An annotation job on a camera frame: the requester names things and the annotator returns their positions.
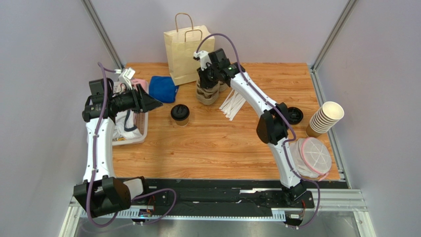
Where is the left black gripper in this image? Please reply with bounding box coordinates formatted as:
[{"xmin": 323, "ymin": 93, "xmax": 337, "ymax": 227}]
[{"xmin": 109, "ymin": 84, "xmax": 163, "ymax": 114}]

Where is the grey pulp cup carrier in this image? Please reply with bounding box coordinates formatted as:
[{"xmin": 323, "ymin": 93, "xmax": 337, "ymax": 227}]
[{"xmin": 196, "ymin": 79, "xmax": 228, "ymax": 105}]

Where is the black plastic cup lid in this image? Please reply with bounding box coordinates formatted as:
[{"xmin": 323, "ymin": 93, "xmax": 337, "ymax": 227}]
[{"xmin": 170, "ymin": 104, "xmax": 190, "ymax": 121}]

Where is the brown paper coffee cup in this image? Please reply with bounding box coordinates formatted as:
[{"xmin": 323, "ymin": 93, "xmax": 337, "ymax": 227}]
[{"xmin": 174, "ymin": 118, "xmax": 189, "ymax": 127}]

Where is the brown paper bag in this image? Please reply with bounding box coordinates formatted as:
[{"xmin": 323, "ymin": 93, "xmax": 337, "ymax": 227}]
[{"xmin": 164, "ymin": 18, "xmax": 210, "ymax": 86}]

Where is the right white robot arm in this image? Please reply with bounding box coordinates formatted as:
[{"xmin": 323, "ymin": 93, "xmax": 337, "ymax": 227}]
[{"xmin": 193, "ymin": 49, "xmax": 306, "ymax": 205}]

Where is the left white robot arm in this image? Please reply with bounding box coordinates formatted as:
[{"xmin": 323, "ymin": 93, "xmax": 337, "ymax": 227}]
[{"xmin": 73, "ymin": 78, "xmax": 163, "ymax": 218}]

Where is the white plastic basket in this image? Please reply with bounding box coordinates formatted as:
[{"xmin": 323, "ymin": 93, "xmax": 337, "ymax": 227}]
[{"xmin": 112, "ymin": 79, "xmax": 149, "ymax": 146}]

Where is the pink cloth bag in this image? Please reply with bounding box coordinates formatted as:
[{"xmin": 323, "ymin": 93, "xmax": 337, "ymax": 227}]
[{"xmin": 131, "ymin": 79, "xmax": 149, "ymax": 93}]

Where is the blue folded cloth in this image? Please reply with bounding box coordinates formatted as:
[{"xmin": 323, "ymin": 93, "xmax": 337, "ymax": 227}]
[{"xmin": 149, "ymin": 76, "xmax": 179, "ymax": 103}]

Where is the white crumpled cloth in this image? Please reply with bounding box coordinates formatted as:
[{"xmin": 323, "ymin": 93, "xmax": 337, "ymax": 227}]
[{"xmin": 113, "ymin": 110, "xmax": 142, "ymax": 140}]

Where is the bundle of white wrapped straws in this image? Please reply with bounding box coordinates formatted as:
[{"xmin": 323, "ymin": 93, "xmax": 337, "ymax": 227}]
[{"xmin": 219, "ymin": 89, "xmax": 246, "ymax": 121}]

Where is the spare black cup lid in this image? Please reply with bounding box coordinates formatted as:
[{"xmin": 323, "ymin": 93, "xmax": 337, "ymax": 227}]
[{"xmin": 288, "ymin": 107, "xmax": 304, "ymax": 125}]

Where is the stack of paper cups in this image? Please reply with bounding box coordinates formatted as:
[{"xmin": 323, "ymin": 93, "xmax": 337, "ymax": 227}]
[{"xmin": 306, "ymin": 101, "xmax": 344, "ymax": 138}]

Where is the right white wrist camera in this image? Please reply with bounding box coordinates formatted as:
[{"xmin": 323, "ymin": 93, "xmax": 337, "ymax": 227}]
[{"xmin": 193, "ymin": 50, "xmax": 211, "ymax": 71}]

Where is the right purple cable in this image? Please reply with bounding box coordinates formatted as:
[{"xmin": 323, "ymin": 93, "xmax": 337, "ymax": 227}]
[{"xmin": 195, "ymin": 33, "xmax": 320, "ymax": 230}]

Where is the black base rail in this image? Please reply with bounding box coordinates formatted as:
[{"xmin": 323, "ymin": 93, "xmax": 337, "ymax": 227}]
[{"xmin": 110, "ymin": 177, "xmax": 349, "ymax": 223}]

